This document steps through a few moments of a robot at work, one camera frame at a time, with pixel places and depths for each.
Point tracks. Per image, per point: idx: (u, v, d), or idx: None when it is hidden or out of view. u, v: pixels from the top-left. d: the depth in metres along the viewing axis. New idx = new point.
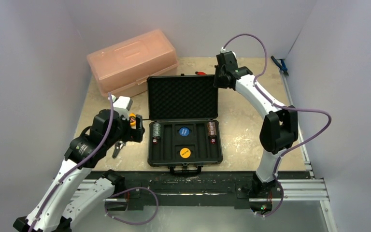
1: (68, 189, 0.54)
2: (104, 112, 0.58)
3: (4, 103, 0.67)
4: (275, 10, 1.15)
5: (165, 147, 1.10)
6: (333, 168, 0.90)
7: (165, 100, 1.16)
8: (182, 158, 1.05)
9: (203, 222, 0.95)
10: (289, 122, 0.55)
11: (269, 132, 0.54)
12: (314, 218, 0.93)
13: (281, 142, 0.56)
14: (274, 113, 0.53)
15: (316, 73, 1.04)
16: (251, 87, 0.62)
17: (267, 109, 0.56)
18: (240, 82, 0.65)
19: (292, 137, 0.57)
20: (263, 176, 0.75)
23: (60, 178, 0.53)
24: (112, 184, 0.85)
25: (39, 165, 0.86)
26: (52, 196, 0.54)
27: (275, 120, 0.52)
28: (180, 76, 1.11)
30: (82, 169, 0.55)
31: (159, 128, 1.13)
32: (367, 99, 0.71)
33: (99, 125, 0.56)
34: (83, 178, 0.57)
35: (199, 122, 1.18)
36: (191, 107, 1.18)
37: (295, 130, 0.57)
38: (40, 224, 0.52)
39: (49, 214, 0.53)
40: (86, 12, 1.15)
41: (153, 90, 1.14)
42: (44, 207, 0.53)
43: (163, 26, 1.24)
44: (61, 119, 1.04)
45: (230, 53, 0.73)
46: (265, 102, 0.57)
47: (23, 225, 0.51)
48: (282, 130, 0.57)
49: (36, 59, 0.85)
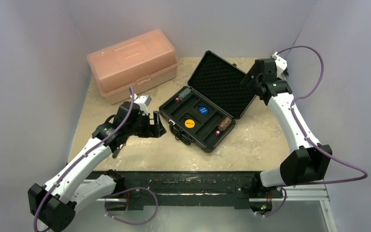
1: (90, 164, 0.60)
2: (127, 103, 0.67)
3: (4, 104, 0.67)
4: (275, 10, 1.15)
5: (180, 108, 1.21)
6: (333, 168, 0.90)
7: (206, 75, 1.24)
8: (183, 124, 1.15)
9: (203, 222, 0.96)
10: (320, 161, 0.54)
11: (295, 167, 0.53)
12: (314, 218, 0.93)
13: (304, 179, 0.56)
14: (305, 151, 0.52)
15: (315, 73, 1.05)
16: (287, 109, 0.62)
17: (299, 141, 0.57)
18: (276, 101, 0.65)
19: (317, 177, 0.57)
20: (264, 181, 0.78)
23: (88, 151, 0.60)
24: (113, 181, 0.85)
25: (38, 165, 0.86)
26: (75, 166, 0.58)
27: (305, 158, 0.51)
28: (232, 65, 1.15)
30: (107, 147, 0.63)
31: (186, 93, 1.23)
32: (368, 99, 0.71)
33: (122, 113, 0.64)
34: (102, 157, 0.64)
35: (221, 112, 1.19)
36: (224, 95, 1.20)
37: (322, 171, 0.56)
38: (58, 190, 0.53)
39: (68, 182, 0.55)
40: (86, 12, 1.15)
41: (205, 63, 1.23)
42: (65, 174, 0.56)
43: (164, 26, 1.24)
44: (62, 119, 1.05)
45: (271, 62, 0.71)
46: (298, 133, 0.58)
47: (41, 190, 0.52)
48: (309, 167, 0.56)
49: (37, 60, 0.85)
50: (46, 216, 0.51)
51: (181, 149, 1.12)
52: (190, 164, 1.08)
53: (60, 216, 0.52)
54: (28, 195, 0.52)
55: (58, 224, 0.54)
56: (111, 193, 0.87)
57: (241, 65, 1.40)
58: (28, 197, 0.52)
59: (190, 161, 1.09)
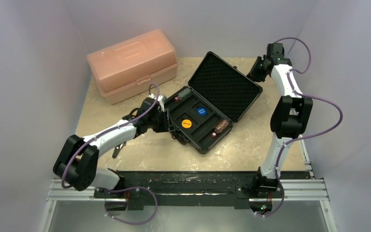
1: (121, 135, 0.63)
2: (150, 98, 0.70)
3: (4, 104, 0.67)
4: (275, 10, 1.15)
5: (178, 108, 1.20)
6: (333, 169, 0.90)
7: (206, 77, 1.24)
8: (180, 124, 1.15)
9: (203, 222, 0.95)
10: (302, 111, 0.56)
11: (279, 112, 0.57)
12: (314, 218, 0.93)
13: (287, 128, 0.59)
14: (290, 98, 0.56)
15: (315, 73, 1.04)
16: (283, 74, 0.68)
17: (286, 93, 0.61)
18: (276, 67, 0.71)
19: (300, 128, 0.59)
20: (264, 169, 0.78)
23: (122, 124, 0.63)
24: (117, 176, 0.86)
25: (38, 165, 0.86)
26: (110, 131, 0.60)
27: (288, 105, 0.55)
28: (233, 67, 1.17)
30: (133, 129, 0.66)
31: (186, 93, 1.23)
32: (367, 100, 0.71)
33: (146, 107, 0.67)
34: (129, 135, 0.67)
35: (218, 114, 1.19)
36: (223, 96, 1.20)
37: (305, 121, 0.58)
38: (95, 142, 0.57)
39: (104, 140, 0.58)
40: (86, 12, 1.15)
41: (206, 64, 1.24)
42: (103, 133, 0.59)
43: (164, 26, 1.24)
44: (62, 120, 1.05)
45: (280, 44, 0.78)
46: (287, 88, 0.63)
47: (80, 139, 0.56)
48: (293, 117, 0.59)
49: (37, 60, 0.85)
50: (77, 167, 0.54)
51: (181, 150, 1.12)
52: (190, 164, 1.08)
53: (88, 170, 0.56)
54: (65, 143, 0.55)
55: (82, 181, 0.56)
56: (113, 188, 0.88)
57: (241, 65, 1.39)
58: (64, 145, 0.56)
59: (190, 161, 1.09)
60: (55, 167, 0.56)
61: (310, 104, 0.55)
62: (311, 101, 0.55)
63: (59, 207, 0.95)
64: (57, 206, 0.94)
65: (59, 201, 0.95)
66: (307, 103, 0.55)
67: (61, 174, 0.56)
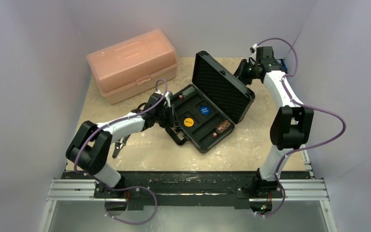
1: (131, 125, 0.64)
2: (157, 94, 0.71)
3: (3, 104, 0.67)
4: (275, 9, 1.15)
5: (181, 106, 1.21)
6: (333, 169, 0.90)
7: (205, 76, 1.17)
8: (182, 122, 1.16)
9: (203, 222, 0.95)
10: (304, 120, 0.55)
11: (279, 123, 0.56)
12: (314, 218, 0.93)
13: (290, 139, 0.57)
14: (289, 108, 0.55)
15: (316, 73, 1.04)
16: (278, 81, 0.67)
17: (284, 103, 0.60)
18: (269, 75, 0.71)
19: (303, 138, 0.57)
20: (263, 173, 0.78)
23: (132, 115, 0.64)
24: (119, 177, 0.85)
25: (38, 165, 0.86)
26: (121, 121, 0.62)
27: (288, 116, 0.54)
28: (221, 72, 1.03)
30: (141, 121, 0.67)
31: (190, 91, 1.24)
32: (367, 99, 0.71)
33: (153, 101, 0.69)
34: (137, 127, 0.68)
35: (221, 114, 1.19)
36: (222, 97, 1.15)
37: (307, 130, 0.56)
38: (108, 129, 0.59)
39: (116, 128, 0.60)
40: (86, 12, 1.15)
41: (201, 64, 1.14)
42: (115, 122, 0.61)
43: (164, 26, 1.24)
44: (62, 119, 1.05)
45: (269, 48, 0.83)
46: (285, 97, 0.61)
47: (93, 124, 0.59)
48: (295, 128, 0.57)
49: (37, 60, 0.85)
50: (90, 152, 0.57)
51: (180, 150, 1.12)
52: (190, 164, 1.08)
53: (101, 154, 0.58)
54: (79, 129, 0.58)
55: (94, 165, 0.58)
56: (114, 186, 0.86)
57: None
58: (78, 130, 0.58)
59: (190, 161, 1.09)
60: (67, 152, 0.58)
61: (311, 113, 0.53)
62: (311, 110, 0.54)
63: (59, 207, 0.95)
64: (57, 206, 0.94)
65: (59, 201, 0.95)
66: (308, 112, 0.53)
67: (73, 159, 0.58)
